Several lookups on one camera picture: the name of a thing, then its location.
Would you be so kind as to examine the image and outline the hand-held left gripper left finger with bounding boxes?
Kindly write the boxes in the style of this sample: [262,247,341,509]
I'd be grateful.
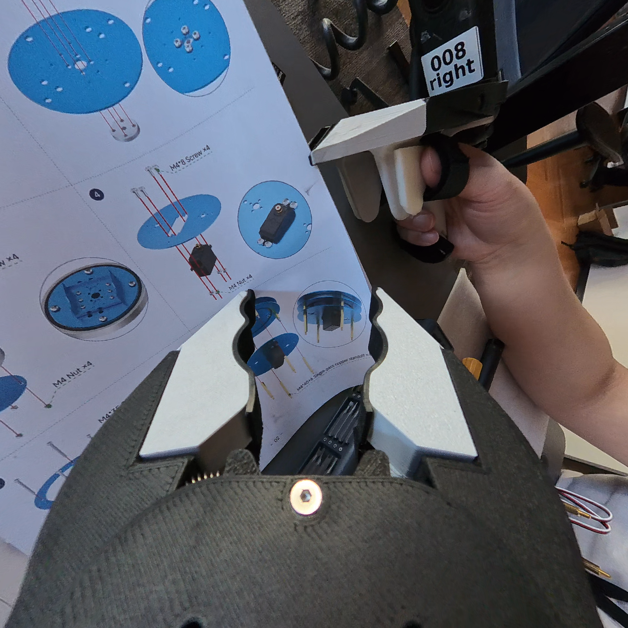
[139,289,261,477]

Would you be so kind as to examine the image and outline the black yellow screwdriver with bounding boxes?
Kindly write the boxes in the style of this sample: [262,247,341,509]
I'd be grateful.
[461,338,506,391]

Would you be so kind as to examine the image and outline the person's right forearm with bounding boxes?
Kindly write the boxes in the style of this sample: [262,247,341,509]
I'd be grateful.
[466,235,628,467]

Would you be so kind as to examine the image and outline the person's right hand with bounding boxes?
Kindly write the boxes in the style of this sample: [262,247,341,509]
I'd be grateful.
[395,145,545,275]

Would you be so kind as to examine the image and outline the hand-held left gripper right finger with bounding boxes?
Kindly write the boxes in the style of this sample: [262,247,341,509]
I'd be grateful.
[363,287,479,479]

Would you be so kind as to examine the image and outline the assembly instruction manual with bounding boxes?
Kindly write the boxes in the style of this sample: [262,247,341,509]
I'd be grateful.
[0,0,374,555]

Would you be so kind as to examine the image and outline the black coiled cable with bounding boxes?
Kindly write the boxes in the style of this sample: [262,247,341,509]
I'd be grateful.
[314,0,388,79]

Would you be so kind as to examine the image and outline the red white wires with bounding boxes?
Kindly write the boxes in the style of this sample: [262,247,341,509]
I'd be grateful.
[557,486,614,535]

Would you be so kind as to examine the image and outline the black screwdriver bit case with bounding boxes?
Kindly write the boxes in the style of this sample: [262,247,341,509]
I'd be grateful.
[265,388,374,477]

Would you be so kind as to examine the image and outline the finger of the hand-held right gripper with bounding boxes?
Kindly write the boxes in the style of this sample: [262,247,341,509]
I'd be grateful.
[308,98,430,167]
[338,147,395,224]

